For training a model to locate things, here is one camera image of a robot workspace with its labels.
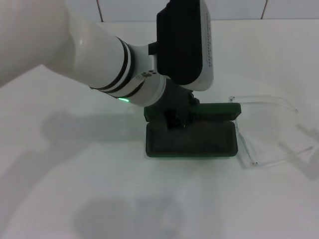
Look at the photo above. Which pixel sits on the green glasses case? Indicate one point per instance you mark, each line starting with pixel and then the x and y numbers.
pixel 189 144

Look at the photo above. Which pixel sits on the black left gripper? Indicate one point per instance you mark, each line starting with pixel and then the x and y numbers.
pixel 177 99

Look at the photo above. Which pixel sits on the clear white glasses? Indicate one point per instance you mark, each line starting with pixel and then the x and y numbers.
pixel 245 152

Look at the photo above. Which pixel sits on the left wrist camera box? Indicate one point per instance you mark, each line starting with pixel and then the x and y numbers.
pixel 179 44

